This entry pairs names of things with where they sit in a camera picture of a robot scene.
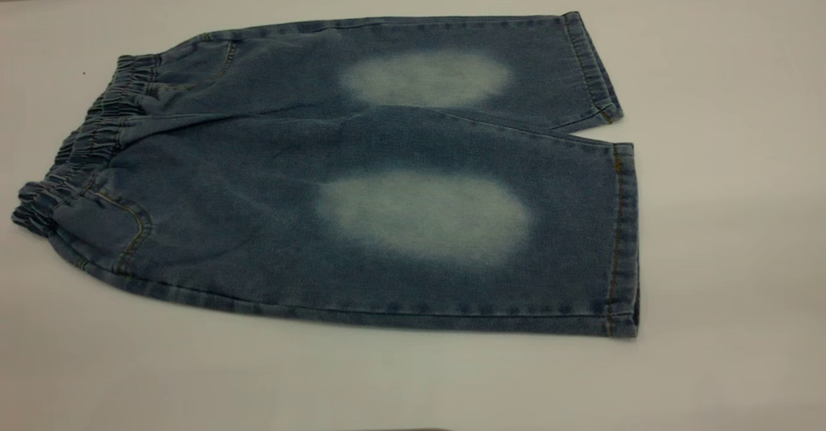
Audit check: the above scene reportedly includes blue denim pants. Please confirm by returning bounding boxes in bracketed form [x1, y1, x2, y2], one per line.
[11, 10, 641, 339]

